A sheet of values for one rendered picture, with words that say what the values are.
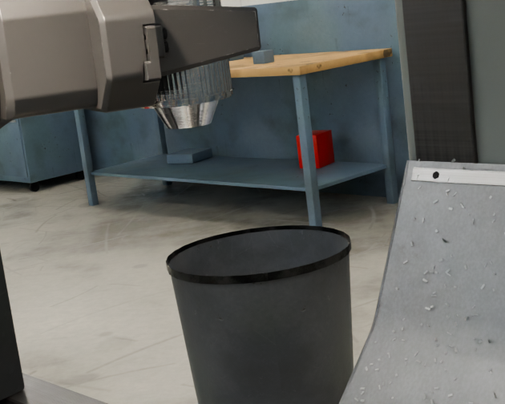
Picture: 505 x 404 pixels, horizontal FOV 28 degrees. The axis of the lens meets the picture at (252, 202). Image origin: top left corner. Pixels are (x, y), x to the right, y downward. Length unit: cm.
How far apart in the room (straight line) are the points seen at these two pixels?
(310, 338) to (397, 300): 157
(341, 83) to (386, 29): 49
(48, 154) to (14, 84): 744
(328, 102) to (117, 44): 576
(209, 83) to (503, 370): 39
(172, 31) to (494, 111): 42
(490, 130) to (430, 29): 10
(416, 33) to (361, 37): 508
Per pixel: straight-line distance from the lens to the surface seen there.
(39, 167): 783
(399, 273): 86
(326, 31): 611
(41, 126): 783
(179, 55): 46
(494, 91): 83
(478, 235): 83
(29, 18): 43
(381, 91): 571
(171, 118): 49
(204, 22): 47
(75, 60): 44
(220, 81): 48
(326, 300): 243
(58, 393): 91
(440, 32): 85
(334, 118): 616
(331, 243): 268
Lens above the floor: 126
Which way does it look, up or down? 11 degrees down
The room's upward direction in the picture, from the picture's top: 7 degrees counter-clockwise
